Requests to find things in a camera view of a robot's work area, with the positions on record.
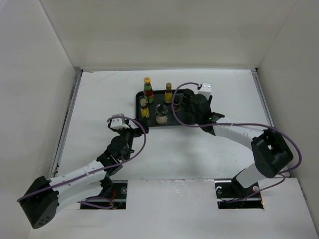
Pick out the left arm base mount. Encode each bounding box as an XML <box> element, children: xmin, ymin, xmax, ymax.
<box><xmin>80</xmin><ymin>179</ymin><xmax>128</xmax><ymax>210</ymax></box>

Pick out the red chili sauce bottle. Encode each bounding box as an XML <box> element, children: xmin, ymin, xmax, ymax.
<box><xmin>144</xmin><ymin>77</ymin><xmax>154</xmax><ymax>104</ymax></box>

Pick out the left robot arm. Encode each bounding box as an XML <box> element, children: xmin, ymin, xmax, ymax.
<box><xmin>17</xmin><ymin>115</ymin><xmax>149</xmax><ymax>229</ymax></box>

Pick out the small yellow label bottle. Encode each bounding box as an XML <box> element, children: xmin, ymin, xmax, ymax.
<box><xmin>164</xmin><ymin>82</ymin><xmax>172</xmax><ymax>105</ymax></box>

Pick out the black cap spice jar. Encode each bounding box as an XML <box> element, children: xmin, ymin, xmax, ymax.
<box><xmin>173</xmin><ymin>96</ymin><xmax>181</xmax><ymax>112</ymax></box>
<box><xmin>182</xmin><ymin>88</ymin><xmax>194</xmax><ymax>105</ymax></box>

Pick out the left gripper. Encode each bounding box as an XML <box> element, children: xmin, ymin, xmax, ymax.
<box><xmin>116</xmin><ymin>117</ymin><xmax>148</xmax><ymax>161</ymax></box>

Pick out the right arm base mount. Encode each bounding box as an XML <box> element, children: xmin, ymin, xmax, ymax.
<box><xmin>214</xmin><ymin>180</ymin><xmax>264</xmax><ymax>209</ymax></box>

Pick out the glass dispenser jar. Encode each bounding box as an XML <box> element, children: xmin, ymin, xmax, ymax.
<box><xmin>155</xmin><ymin>104</ymin><xmax>168</xmax><ymax>125</ymax></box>

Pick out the black plastic tray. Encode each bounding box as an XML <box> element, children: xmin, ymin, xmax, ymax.
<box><xmin>135</xmin><ymin>90</ymin><xmax>195</xmax><ymax>127</ymax></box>

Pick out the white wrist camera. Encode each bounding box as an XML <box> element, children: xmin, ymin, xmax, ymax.
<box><xmin>197</xmin><ymin>83</ymin><xmax>212</xmax><ymax>98</ymax></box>
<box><xmin>108</xmin><ymin>114</ymin><xmax>127</xmax><ymax>130</ymax></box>

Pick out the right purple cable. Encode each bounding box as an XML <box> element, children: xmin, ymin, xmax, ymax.
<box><xmin>171</xmin><ymin>82</ymin><xmax>303</xmax><ymax>202</ymax></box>

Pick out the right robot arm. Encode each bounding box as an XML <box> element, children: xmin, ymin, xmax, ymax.
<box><xmin>187</xmin><ymin>94</ymin><xmax>293</xmax><ymax>197</ymax></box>

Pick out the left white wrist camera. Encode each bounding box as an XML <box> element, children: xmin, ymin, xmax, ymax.
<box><xmin>108</xmin><ymin>114</ymin><xmax>127</xmax><ymax>130</ymax></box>

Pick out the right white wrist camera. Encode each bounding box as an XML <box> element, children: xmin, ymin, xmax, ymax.
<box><xmin>197</xmin><ymin>83</ymin><xmax>212</xmax><ymax>98</ymax></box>

